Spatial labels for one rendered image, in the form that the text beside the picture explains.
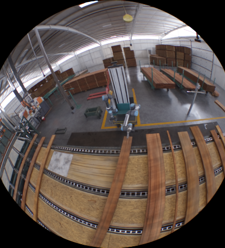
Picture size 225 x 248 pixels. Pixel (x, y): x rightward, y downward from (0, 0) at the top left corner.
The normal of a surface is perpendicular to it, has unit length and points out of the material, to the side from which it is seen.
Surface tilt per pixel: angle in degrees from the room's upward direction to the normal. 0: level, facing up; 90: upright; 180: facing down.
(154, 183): 0
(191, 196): 0
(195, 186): 0
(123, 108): 90
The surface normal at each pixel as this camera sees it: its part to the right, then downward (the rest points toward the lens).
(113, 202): -0.23, -0.66
